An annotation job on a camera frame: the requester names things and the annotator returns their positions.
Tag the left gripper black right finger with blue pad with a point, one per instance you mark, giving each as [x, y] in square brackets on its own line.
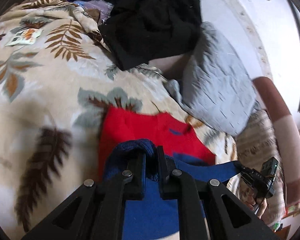
[208, 210]

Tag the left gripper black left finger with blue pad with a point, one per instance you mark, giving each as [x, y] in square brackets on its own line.
[95, 211]

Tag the red and blue sweater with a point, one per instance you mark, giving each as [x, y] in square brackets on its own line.
[122, 131]

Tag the person's right hand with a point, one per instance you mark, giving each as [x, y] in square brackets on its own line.
[258, 206]

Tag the striped floral cushion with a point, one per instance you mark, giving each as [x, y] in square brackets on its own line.
[255, 145]

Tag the grey quilted pillow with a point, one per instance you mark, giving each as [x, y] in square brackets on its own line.
[215, 88]

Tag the beige leaf-pattern blanket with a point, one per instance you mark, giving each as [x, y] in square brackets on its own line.
[53, 97]

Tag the small printed card packet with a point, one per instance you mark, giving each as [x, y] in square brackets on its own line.
[25, 37]

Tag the large black garment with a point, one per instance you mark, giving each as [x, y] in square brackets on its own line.
[138, 31]

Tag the purple cloth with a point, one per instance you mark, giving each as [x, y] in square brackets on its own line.
[99, 10]

